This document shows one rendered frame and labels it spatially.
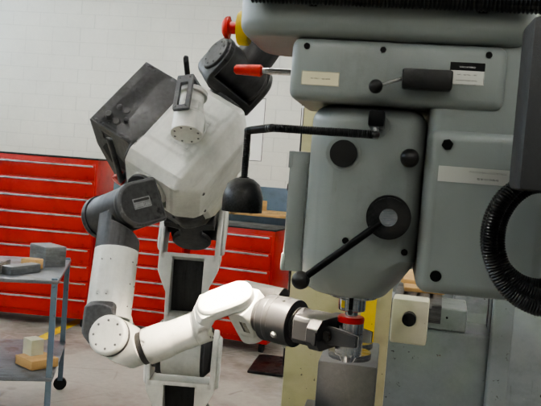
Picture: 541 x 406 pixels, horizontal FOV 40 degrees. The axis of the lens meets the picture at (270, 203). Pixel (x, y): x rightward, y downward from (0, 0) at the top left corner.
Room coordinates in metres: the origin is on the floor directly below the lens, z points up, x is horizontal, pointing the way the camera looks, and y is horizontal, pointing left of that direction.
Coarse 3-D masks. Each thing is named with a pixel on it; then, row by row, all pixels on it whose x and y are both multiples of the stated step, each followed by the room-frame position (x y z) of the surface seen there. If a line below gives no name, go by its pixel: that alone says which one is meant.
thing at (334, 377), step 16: (368, 352) 1.54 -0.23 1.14; (320, 368) 1.49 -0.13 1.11; (336, 368) 1.48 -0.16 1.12; (352, 368) 1.48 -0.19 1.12; (368, 368) 1.47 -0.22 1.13; (320, 384) 1.49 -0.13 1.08; (336, 384) 1.48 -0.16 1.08; (352, 384) 1.48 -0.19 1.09; (368, 384) 1.47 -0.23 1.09; (320, 400) 1.49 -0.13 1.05; (336, 400) 1.48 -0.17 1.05; (352, 400) 1.48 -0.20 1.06; (368, 400) 1.47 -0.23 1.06
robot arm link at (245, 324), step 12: (252, 288) 1.40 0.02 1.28; (264, 288) 1.42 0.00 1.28; (276, 288) 1.41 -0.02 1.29; (264, 300) 1.35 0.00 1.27; (240, 312) 1.36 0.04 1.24; (252, 312) 1.36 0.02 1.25; (264, 312) 1.33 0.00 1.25; (240, 324) 1.38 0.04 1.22; (252, 324) 1.36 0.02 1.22; (264, 324) 1.33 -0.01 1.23; (240, 336) 1.42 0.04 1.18; (252, 336) 1.39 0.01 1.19; (264, 336) 1.34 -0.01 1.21
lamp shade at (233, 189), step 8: (240, 176) 1.30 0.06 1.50; (232, 184) 1.28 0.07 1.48; (240, 184) 1.28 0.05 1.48; (248, 184) 1.28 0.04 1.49; (256, 184) 1.29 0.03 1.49; (224, 192) 1.30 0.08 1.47; (232, 192) 1.28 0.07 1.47; (240, 192) 1.27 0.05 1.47; (248, 192) 1.28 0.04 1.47; (256, 192) 1.28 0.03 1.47; (224, 200) 1.29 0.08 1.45; (232, 200) 1.27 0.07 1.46; (240, 200) 1.27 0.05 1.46; (248, 200) 1.27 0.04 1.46; (256, 200) 1.28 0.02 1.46; (224, 208) 1.29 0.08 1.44; (232, 208) 1.27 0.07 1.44; (240, 208) 1.27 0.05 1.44; (248, 208) 1.27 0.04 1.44; (256, 208) 1.28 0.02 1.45
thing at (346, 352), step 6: (342, 324) 1.26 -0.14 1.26; (348, 324) 1.26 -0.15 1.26; (348, 330) 1.26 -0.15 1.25; (354, 330) 1.26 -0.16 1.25; (360, 330) 1.26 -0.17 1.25; (360, 336) 1.26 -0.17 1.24; (360, 342) 1.26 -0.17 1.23; (336, 348) 1.27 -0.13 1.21; (342, 348) 1.26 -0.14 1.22; (348, 348) 1.26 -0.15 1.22; (354, 348) 1.26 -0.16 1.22; (360, 348) 1.27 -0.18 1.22; (342, 354) 1.26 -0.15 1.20; (348, 354) 1.26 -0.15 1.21; (354, 354) 1.26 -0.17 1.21; (360, 354) 1.27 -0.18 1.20
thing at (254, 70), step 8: (240, 64) 1.41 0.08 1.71; (248, 64) 1.41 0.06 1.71; (256, 64) 1.41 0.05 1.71; (240, 72) 1.41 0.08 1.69; (248, 72) 1.41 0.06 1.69; (256, 72) 1.40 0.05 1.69; (264, 72) 1.41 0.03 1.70; (272, 72) 1.40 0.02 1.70; (280, 72) 1.40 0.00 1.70; (288, 72) 1.40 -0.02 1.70
